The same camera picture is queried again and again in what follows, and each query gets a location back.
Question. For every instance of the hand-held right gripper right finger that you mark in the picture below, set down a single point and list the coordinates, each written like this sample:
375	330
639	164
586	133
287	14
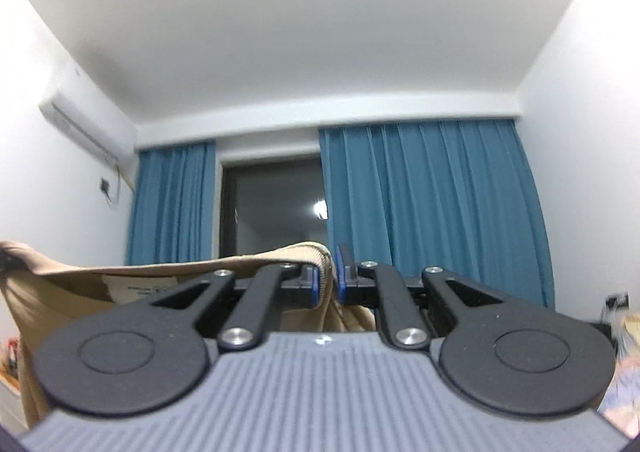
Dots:
341	282

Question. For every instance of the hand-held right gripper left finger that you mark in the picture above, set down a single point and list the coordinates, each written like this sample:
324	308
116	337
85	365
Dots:
312	289

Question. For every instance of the tan shirt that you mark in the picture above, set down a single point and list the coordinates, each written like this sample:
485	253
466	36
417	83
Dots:
70	292

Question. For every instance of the dark window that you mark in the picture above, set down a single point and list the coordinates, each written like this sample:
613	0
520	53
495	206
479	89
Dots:
270	207

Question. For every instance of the wide blue curtain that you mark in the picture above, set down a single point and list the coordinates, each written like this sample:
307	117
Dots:
440	207

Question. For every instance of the narrow blue curtain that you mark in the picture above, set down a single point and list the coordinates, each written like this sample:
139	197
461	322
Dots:
170	202

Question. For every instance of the white air conditioner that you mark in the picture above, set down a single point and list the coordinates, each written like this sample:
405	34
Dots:
85	125

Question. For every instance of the pale yellow pillow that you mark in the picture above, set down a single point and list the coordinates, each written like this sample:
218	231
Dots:
631	332

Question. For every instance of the pastel tie-dye blanket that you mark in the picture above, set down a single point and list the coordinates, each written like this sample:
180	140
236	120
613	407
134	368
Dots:
622	397

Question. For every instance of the wall socket with plug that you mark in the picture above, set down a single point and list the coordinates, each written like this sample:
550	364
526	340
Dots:
617	300

